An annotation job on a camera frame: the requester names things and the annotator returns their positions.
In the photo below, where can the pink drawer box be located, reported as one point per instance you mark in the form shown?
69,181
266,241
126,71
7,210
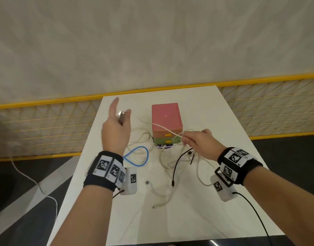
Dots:
166,115

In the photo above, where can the person's right hand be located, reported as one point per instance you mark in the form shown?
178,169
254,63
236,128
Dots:
203,146

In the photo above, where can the person's left hand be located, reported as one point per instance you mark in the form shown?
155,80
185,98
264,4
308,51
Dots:
116,135

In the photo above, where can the black left wristband with markers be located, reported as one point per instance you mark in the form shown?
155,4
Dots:
105,171

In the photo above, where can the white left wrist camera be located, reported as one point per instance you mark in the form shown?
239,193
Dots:
130,181

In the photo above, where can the dark blue round container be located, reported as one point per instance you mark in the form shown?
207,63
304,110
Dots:
164,146

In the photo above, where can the black wristband with markers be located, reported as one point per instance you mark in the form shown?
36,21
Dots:
239,163
105,171

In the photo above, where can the black right wristband with markers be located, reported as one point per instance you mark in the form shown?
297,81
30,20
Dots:
239,163

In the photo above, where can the person's right forearm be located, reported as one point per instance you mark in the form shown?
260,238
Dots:
282,207

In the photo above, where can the person's left forearm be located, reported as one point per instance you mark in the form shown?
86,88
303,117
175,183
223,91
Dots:
82,217

